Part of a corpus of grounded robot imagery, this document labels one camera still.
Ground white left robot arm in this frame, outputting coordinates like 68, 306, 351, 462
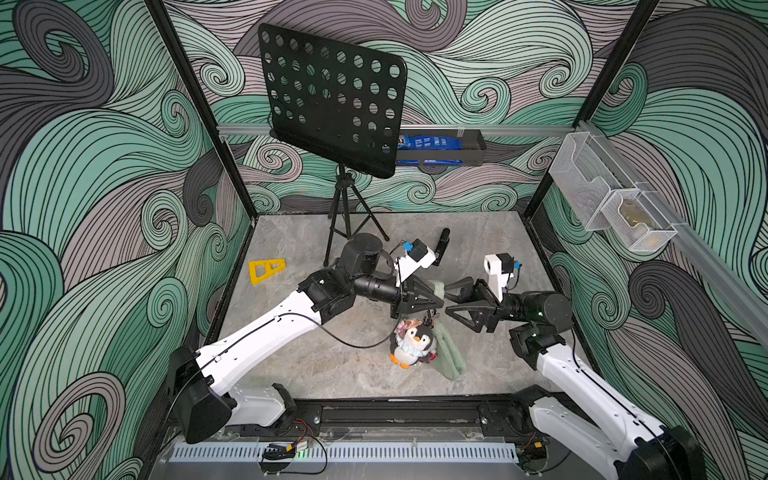
166, 233, 448, 444

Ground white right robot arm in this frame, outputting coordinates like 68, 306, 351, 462
445, 277, 706, 479

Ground aluminium rail right wall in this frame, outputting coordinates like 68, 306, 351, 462
577, 120, 767, 348

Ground clear plastic wall bin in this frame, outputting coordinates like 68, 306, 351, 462
549, 131, 677, 254

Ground black corner frame post right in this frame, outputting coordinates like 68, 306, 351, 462
523, 0, 660, 226

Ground black music stand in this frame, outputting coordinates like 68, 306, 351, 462
257, 23, 408, 239

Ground green corduroy bag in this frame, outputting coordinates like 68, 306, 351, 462
422, 307, 467, 381

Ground blue snack package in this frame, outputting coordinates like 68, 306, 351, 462
397, 135, 462, 151

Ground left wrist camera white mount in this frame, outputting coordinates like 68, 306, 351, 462
390, 239, 437, 287

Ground aluminium rail back wall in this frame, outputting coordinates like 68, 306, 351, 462
217, 123, 576, 137

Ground yellow plastic triangle frame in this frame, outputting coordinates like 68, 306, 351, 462
248, 258, 287, 285

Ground white slotted cable duct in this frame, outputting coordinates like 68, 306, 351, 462
169, 441, 519, 464

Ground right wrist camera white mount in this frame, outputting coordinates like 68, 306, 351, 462
484, 253, 522, 301

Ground black corner frame post left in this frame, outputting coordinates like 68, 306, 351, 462
144, 0, 258, 226

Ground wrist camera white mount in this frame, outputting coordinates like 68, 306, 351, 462
390, 239, 437, 287
484, 253, 522, 301

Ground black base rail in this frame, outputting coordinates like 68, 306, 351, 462
239, 392, 541, 442

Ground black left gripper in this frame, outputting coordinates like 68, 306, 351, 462
346, 272, 438, 320

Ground black corner frame post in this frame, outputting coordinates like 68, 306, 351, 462
144, 0, 258, 226
523, 0, 660, 226

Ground aluminium rail wall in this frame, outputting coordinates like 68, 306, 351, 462
577, 120, 767, 348
217, 123, 576, 137

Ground penguin plush toy decoration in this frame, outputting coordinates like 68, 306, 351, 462
389, 320, 437, 369

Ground black stapler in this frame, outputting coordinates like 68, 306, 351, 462
433, 228, 451, 266

